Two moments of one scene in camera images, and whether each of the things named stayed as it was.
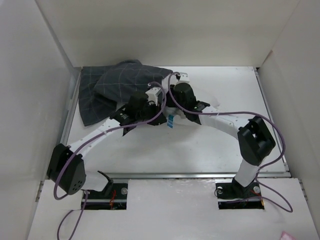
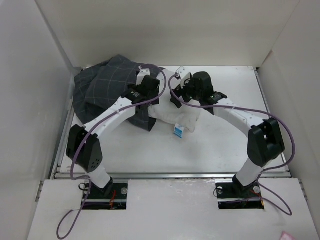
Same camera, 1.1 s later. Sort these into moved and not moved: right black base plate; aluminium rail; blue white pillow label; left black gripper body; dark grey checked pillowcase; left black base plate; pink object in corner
Moved: left black gripper body; dark grey checked pillowcase; blue white pillow label
Not moved: pink object in corner; aluminium rail; right black base plate; left black base plate
